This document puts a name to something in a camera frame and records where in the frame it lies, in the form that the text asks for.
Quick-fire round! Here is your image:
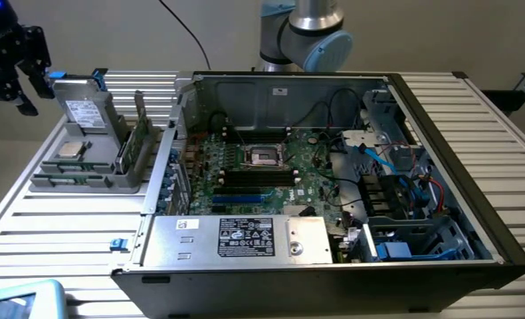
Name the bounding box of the blue expansion slot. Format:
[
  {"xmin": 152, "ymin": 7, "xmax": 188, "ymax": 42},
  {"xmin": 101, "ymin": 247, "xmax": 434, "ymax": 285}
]
[{"xmin": 211, "ymin": 195, "xmax": 264, "ymax": 205}]

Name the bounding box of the CPU socket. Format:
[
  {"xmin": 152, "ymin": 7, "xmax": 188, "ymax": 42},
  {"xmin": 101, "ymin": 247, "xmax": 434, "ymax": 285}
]
[{"xmin": 239, "ymin": 144, "xmax": 285, "ymax": 166}]

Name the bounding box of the grey parts rack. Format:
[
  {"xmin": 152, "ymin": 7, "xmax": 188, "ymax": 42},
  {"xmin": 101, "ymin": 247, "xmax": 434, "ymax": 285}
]
[{"xmin": 28, "ymin": 91, "xmax": 161, "ymax": 195}]

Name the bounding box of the green motherboard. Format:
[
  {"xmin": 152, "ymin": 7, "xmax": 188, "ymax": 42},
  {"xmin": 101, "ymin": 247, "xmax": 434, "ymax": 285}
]
[{"xmin": 182, "ymin": 128, "xmax": 364, "ymax": 233}]

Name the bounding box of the green graphics card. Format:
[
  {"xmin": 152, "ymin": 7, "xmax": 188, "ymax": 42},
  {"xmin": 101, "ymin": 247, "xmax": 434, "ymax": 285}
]
[{"xmin": 120, "ymin": 89, "xmax": 156, "ymax": 169}]

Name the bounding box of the thin silver disk drive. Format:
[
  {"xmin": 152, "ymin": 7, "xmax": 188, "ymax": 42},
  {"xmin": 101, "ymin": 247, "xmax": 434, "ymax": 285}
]
[{"xmin": 114, "ymin": 146, "xmax": 130, "ymax": 175}]

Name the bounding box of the black RAM slot bank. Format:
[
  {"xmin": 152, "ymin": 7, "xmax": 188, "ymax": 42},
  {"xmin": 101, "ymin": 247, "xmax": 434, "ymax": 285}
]
[
  {"xmin": 220, "ymin": 128, "xmax": 293, "ymax": 144},
  {"xmin": 220, "ymin": 169, "xmax": 299, "ymax": 187}
]

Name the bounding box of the green RAM stick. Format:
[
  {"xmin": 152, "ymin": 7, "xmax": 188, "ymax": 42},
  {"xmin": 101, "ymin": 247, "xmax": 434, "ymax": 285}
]
[{"xmin": 40, "ymin": 160, "xmax": 112, "ymax": 173}]

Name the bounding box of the black open PC case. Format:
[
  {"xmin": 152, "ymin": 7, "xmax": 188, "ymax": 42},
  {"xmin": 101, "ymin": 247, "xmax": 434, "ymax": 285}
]
[{"xmin": 109, "ymin": 70, "xmax": 525, "ymax": 319}]

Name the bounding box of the red wire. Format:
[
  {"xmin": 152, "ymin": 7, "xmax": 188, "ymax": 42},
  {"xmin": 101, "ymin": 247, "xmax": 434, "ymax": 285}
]
[{"xmin": 420, "ymin": 177, "xmax": 450, "ymax": 213}]

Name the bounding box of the blue SATA wire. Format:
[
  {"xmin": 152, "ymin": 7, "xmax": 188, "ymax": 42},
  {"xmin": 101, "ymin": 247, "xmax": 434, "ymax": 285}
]
[{"xmin": 353, "ymin": 142, "xmax": 399, "ymax": 175}]

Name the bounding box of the hard disk with blue rails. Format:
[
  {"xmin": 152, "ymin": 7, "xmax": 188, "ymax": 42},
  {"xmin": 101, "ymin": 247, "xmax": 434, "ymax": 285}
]
[{"xmin": 46, "ymin": 68, "xmax": 109, "ymax": 138}]

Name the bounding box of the silver CPU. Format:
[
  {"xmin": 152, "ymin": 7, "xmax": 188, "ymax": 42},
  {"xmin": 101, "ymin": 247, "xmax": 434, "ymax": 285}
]
[{"xmin": 56, "ymin": 141, "xmax": 90, "ymax": 159}]

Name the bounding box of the black cable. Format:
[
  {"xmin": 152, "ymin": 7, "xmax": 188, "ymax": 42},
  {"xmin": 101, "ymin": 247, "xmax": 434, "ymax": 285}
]
[{"xmin": 157, "ymin": 0, "xmax": 212, "ymax": 71}]

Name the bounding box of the grey disk bay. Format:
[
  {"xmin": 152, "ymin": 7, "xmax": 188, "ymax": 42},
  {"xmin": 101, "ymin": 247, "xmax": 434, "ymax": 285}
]
[{"xmin": 363, "ymin": 215, "xmax": 483, "ymax": 264}]

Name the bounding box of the black case fan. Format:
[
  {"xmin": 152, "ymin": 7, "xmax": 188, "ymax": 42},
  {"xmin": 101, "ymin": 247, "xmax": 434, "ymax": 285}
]
[{"xmin": 360, "ymin": 173, "xmax": 426, "ymax": 221}]

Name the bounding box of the black expansion slot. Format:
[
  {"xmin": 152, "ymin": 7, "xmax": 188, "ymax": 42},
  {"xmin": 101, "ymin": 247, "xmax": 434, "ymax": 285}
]
[{"xmin": 212, "ymin": 187, "xmax": 264, "ymax": 196}]

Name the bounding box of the blue disk caddy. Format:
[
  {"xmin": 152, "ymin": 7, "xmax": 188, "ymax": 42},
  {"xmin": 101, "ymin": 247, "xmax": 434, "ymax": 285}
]
[{"xmin": 373, "ymin": 241, "xmax": 412, "ymax": 261}]

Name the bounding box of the silver power supply unit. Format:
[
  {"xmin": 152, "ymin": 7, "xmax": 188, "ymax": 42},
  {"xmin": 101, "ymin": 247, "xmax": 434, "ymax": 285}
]
[{"xmin": 138, "ymin": 215, "xmax": 333, "ymax": 268}]

